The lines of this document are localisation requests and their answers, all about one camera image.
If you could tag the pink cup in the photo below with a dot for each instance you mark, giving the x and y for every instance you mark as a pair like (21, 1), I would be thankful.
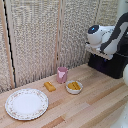
(62, 75)

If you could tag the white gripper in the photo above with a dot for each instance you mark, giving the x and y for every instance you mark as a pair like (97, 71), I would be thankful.
(99, 50)

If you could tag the black air fryer drawer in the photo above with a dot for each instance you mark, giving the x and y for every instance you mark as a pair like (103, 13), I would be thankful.
(106, 66)

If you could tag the small white bowl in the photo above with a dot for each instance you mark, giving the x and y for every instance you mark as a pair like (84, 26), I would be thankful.
(74, 91)

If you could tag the floral rimmed white plate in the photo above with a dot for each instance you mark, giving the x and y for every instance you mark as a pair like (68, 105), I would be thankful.
(26, 104)

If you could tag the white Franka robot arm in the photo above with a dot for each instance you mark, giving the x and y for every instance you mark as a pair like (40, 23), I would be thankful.
(115, 36)

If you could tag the woven folding screen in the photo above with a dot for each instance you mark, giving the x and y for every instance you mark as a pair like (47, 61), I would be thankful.
(33, 36)

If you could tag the yellow fry piece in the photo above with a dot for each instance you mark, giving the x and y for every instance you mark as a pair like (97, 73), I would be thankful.
(70, 86)
(78, 85)
(74, 86)

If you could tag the orange food block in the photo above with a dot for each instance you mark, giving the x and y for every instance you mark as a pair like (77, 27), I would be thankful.
(50, 86)

